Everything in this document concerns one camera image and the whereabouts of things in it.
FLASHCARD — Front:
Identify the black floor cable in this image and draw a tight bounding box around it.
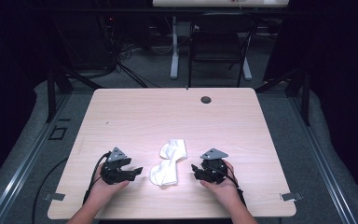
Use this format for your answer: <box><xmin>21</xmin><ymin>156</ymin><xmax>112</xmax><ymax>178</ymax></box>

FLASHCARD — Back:
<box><xmin>31</xmin><ymin>157</ymin><xmax>70</xmax><ymax>224</ymax></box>

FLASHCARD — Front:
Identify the black metal stand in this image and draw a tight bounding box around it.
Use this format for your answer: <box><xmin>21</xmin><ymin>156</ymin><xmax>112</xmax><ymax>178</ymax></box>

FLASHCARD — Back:
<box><xmin>45</xmin><ymin>64</ymin><xmax>104</xmax><ymax>124</ymax></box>
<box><xmin>255</xmin><ymin>66</ymin><xmax>311</xmax><ymax>127</ymax></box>

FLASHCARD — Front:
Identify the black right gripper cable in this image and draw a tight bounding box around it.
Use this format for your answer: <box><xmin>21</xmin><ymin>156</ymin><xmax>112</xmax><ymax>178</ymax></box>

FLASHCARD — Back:
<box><xmin>209</xmin><ymin>164</ymin><xmax>248</xmax><ymax>208</ymax></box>

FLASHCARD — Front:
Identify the person's right hand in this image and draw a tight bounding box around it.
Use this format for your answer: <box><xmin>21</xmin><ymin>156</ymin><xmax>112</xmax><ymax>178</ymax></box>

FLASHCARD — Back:
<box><xmin>200</xmin><ymin>160</ymin><xmax>242</xmax><ymax>208</ymax></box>

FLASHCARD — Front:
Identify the aluminium floor rail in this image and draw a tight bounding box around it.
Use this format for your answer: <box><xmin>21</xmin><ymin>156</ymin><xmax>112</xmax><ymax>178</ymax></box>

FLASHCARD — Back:
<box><xmin>0</xmin><ymin>92</ymin><xmax>73</xmax><ymax>224</ymax></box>
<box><xmin>287</xmin><ymin>92</ymin><xmax>358</xmax><ymax>224</ymax></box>

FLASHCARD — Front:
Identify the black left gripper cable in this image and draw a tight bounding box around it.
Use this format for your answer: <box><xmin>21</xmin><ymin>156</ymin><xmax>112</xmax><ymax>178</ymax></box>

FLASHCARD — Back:
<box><xmin>83</xmin><ymin>151</ymin><xmax>111</xmax><ymax>204</ymax></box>

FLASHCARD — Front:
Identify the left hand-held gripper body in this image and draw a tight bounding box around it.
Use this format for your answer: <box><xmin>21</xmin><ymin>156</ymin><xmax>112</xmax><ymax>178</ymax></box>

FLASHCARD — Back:
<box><xmin>100</xmin><ymin>147</ymin><xmax>138</xmax><ymax>185</ymax></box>

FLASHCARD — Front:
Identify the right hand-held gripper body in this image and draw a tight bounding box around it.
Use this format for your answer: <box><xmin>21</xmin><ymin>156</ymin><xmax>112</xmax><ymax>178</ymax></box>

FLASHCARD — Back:
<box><xmin>199</xmin><ymin>147</ymin><xmax>230</xmax><ymax>185</ymax></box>

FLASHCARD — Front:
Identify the white desk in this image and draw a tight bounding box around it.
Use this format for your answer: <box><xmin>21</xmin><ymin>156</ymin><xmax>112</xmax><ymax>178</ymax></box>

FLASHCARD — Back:
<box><xmin>152</xmin><ymin>0</ymin><xmax>290</xmax><ymax>82</ymax></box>

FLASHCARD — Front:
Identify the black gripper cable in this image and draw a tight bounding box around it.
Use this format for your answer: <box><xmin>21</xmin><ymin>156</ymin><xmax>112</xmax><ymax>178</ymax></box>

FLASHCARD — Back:
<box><xmin>209</xmin><ymin>164</ymin><xmax>248</xmax><ymax>208</ymax></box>
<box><xmin>83</xmin><ymin>151</ymin><xmax>111</xmax><ymax>204</ymax></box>

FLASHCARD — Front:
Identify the white sock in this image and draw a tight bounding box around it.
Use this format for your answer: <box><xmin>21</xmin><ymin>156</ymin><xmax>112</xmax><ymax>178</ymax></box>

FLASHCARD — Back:
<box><xmin>148</xmin><ymin>158</ymin><xmax>179</xmax><ymax>188</ymax></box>
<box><xmin>159</xmin><ymin>138</ymin><xmax>188</xmax><ymax>161</ymax></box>

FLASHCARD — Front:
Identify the bundle of black cables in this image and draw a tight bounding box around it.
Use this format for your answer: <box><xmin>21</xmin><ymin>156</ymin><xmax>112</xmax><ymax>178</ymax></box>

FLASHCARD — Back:
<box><xmin>113</xmin><ymin>41</ymin><xmax>159</xmax><ymax>90</ymax></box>

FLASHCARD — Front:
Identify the person's left hand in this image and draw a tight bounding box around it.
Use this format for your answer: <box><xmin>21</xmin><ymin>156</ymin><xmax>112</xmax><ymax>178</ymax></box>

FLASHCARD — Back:
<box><xmin>89</xmin><ymin>169</ymin><xmax>131</xmax><ymax>203</ymax></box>

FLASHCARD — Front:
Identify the black folding chair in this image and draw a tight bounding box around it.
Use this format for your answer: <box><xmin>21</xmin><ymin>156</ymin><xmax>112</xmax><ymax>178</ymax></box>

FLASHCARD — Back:
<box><xmin>187</xmin><ymin>12</ymin><xmax>259</xmax><ymax>89</ymax></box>

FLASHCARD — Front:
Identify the grey metal table bracket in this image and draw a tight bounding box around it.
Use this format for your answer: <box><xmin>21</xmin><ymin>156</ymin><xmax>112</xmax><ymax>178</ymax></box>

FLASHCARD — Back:
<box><xmin>42</xmin><ymin>192</ymin><xmax>66</xmax><ymax>202</ymax></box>
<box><xmin>280</xmin><ymin>192</ymin><xmax>303</xmax><ymax>202</ymax></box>

